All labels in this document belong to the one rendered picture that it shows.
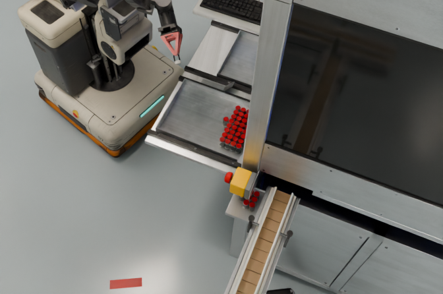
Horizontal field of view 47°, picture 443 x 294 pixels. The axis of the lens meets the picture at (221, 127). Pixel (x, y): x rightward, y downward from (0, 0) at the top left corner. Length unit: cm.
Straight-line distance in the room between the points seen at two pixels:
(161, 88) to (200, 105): 83
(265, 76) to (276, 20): 21
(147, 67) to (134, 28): 56
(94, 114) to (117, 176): 38
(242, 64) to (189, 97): 28
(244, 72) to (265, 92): 78
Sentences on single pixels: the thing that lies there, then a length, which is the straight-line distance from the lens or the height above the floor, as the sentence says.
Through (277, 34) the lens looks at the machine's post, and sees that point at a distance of 121.
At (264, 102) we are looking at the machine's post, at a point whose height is 142.
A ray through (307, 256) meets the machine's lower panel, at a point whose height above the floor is 41.
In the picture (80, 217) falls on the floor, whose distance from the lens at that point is 286.
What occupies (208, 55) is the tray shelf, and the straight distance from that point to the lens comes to 222.
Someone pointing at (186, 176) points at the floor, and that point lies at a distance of 289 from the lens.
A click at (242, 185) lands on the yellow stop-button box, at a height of 103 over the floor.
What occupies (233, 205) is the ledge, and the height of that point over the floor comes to 88.
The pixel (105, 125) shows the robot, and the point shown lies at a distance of 277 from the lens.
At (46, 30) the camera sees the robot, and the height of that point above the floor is 81.
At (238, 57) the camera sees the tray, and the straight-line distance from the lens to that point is 222.
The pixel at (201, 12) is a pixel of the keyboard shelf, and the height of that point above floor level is 80.
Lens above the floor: 259
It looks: 58 degrees down
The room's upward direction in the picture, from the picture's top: 3 degrees clockwise
